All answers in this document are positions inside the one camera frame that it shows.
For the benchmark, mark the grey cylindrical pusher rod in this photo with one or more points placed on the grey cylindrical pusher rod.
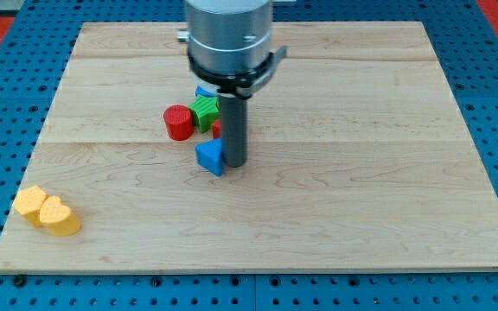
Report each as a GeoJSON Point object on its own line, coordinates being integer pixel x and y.
{"type": "Point", "coordinates": [233, 131]}

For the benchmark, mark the blue triangle block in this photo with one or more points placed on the blue triangle block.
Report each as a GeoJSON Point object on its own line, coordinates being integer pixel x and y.
{"type": "Point", "coordinates": [209, 156]}

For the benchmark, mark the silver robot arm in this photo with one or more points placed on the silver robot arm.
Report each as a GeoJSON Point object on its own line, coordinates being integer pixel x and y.
{"type": "Point", "coordinates": [229, 52]}

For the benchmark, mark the green star block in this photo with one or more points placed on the green star block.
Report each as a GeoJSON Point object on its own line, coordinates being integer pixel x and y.
{"type": "Point", "coordinates": [204, 112]}

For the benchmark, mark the blue block behind star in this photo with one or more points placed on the blue block behind star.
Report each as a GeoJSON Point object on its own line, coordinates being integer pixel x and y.
{"type": "Point", "coordinates": [199, 91]}

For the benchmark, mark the small red block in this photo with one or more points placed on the small red block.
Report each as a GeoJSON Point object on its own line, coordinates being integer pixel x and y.
{"type": "Point", "coordinates": [216, 129]}

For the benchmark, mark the red cylinder block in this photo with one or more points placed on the red cylinder block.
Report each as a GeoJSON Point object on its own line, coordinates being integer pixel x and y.
{"type": "Point", "coordinates": [179, 123]}

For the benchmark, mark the wooden board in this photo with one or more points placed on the wooden board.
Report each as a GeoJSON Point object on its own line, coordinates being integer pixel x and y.
{"type": "Point", "coordinates": [359, 161]}

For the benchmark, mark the yellow heart block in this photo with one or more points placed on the yellow heart block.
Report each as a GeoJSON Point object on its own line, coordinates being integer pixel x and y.
{"type": "Point", "coordinates": [57, 218]}

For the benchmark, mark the yellow pentagon block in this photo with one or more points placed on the yellow pentagon block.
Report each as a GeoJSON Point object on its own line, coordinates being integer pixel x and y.
{"type": "Point", "coordinates": [28, 202]}

